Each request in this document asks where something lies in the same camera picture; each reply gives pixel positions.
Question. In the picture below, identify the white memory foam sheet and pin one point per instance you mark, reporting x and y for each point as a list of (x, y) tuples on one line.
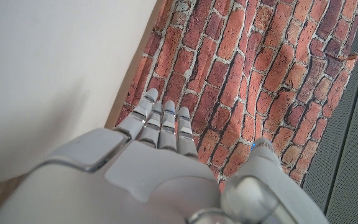
[(42, 62)]

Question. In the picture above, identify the red brick print backdrop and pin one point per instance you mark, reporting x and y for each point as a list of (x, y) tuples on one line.
[(244, 62)]

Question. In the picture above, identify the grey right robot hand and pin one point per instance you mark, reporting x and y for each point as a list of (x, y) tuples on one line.
[(154, 174)]

